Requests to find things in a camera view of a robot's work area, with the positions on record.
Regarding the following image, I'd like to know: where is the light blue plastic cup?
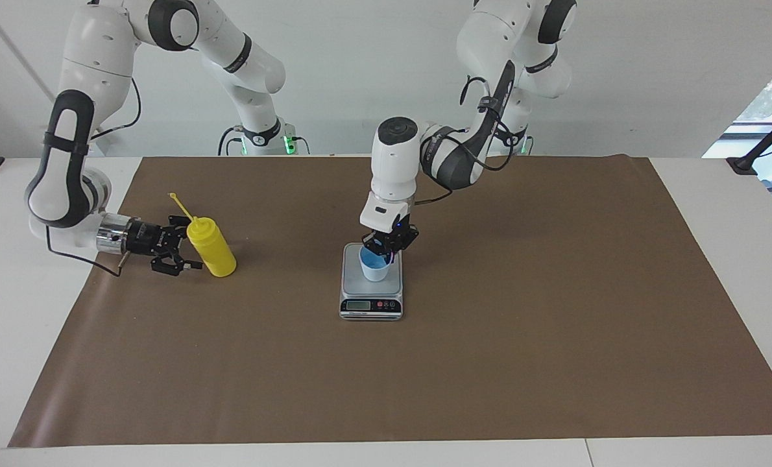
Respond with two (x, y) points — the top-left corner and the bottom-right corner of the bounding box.
(358, 245), (392, 283)

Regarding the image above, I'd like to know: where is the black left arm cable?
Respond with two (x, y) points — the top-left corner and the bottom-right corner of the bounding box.
(412, 62), (518, 207)

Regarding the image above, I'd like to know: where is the black right base cable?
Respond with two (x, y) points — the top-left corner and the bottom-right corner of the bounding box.
(217, 126), (245, 157)

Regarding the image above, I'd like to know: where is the brown paper table mat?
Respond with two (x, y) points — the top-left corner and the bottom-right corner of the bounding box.
(8, 154), (772, 448)

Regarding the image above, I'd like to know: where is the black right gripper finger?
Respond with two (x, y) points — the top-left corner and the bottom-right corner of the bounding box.
(151, 254), (204, 277)
(162, 216), (192, 243)

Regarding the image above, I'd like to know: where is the yellow squeeze bottle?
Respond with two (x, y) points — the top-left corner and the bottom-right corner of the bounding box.
(169, 192), (237, 278)

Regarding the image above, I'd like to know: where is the black angled stand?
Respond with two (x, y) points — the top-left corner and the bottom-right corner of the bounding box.
(726, 104), (772, 176)

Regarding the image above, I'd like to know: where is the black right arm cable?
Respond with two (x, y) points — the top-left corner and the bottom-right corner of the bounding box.
(44, 77), (143, 278)

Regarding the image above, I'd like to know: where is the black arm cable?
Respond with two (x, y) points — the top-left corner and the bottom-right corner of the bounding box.
(412, 62), (518, 207)
(44, 77), (143, 278)

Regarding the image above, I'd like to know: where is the silver digital kitchen scale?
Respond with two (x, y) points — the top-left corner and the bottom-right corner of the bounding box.
(339, 242), (404, 322)

